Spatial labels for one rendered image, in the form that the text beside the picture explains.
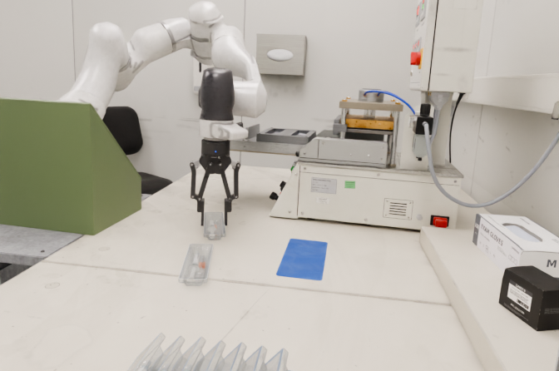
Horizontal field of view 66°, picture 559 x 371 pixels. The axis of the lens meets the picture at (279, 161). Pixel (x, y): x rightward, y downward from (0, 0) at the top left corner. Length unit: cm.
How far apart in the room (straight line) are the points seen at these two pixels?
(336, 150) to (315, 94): 163
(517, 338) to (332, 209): 66
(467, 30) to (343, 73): 167
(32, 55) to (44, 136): 237
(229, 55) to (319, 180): 47
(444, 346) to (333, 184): 61
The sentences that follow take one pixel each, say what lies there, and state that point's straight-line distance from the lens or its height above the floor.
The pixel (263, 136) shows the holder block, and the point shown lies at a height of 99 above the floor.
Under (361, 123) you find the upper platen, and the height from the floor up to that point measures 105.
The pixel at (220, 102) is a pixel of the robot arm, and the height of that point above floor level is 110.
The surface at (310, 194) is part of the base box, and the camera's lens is 128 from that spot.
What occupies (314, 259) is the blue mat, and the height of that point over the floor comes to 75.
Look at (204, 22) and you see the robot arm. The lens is 148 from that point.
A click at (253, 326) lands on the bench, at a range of 78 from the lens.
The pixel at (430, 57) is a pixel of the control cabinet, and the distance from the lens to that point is 125.
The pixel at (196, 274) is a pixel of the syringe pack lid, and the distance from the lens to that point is 90.
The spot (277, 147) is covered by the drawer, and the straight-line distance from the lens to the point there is 133.
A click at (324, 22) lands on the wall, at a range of 288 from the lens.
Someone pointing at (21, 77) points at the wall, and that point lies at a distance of 364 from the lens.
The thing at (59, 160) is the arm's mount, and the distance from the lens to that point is 121.
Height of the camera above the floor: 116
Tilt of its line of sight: 10 degrees down
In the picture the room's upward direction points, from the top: 3 degrees clockwise
